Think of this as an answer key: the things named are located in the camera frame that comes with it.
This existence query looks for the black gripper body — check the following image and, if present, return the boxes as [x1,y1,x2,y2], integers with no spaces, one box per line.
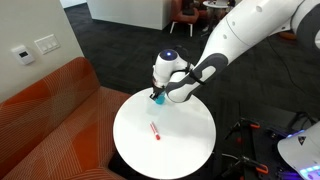
[152,84,166,96]

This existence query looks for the light blue plastic cup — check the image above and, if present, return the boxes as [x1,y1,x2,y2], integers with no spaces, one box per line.
[154,92,167,105]

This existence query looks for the red marker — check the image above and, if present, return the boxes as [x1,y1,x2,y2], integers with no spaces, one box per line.
[149,121,161,141]

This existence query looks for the orange chair with white legs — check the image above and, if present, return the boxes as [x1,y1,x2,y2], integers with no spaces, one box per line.
[169,0,201,38]

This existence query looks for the white counter block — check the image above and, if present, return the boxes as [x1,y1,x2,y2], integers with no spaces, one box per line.
[86,0,174,31]

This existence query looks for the seated person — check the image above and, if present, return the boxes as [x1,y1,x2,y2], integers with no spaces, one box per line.
[199,0,234,34]

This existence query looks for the small round white table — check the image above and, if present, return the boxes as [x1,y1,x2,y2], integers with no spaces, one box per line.
[202,0,231,33]

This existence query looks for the orange patterned sofa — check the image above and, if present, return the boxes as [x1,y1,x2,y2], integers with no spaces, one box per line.
[0,56,133,180]

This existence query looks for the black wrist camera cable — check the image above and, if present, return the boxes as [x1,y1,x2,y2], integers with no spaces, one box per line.
[173,45,207,86]

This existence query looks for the black clamp with orange handle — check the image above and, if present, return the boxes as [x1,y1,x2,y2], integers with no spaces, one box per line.
[223,117,261,141]
[221,154,270,179]

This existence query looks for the white light switch plate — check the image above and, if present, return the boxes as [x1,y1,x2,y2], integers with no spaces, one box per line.
[34,34,61,55]

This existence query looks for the thin black hanging cable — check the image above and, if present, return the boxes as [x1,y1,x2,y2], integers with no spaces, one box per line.
[265,35,303,89]

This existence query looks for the white wall outlets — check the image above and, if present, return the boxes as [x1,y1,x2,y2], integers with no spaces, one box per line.
[11,45,36,66]

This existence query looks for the black base cable loop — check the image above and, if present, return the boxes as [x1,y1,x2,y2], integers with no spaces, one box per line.
[288,110,318,133]

